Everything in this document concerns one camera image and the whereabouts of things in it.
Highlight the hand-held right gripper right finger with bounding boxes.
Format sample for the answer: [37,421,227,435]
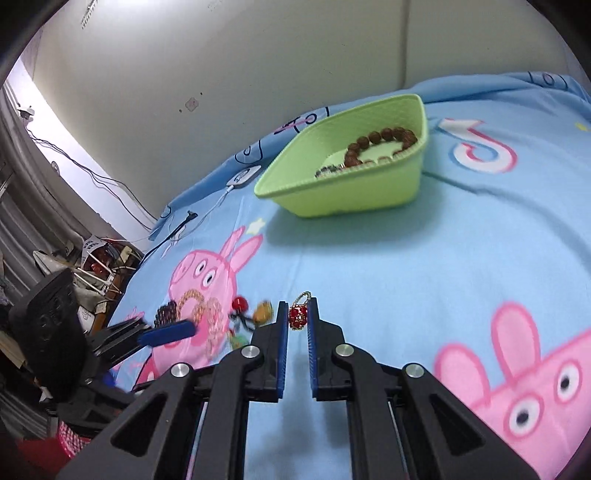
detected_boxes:
[307,297,542,480]

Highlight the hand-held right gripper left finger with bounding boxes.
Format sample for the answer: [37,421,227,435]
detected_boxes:
[55,301,290,480]

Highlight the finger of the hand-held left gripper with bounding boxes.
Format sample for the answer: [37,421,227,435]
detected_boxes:
[111,311,149,331]
[88,319,198,370]

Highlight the small brown bead bracelet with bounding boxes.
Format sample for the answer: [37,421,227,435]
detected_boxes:
[152,299,181,329]

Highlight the green plastic basket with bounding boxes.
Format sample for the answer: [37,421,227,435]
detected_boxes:
[254,94,430,219]

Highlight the cluttered pile of household things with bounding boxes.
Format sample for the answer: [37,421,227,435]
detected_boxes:
[0,233,145,333]

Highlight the pink red basket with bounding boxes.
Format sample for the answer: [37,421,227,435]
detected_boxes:
[18,418,95,474]

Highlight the blue cartoon printed blanket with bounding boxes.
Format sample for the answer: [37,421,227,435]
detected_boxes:
[104,70,591,480]

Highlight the white charger adapter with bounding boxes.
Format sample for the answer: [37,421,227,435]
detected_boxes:
[226,166,262,188]

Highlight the red yellow charm bracelet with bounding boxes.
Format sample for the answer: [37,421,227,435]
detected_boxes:
[231,300,274,350]

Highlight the red bead black cord charm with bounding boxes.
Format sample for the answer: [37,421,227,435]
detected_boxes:
[227,296,256,334]

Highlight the black cable plug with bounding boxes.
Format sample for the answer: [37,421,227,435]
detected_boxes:
[169,211,199,241]

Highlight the white charger cable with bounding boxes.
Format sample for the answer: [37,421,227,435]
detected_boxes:
[148,184,232,241]

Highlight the black wall cable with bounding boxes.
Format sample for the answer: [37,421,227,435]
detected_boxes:
[18,107,158,232]

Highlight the brown wooden bead bracelet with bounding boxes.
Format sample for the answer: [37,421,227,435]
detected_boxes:
[344,126,419,169]

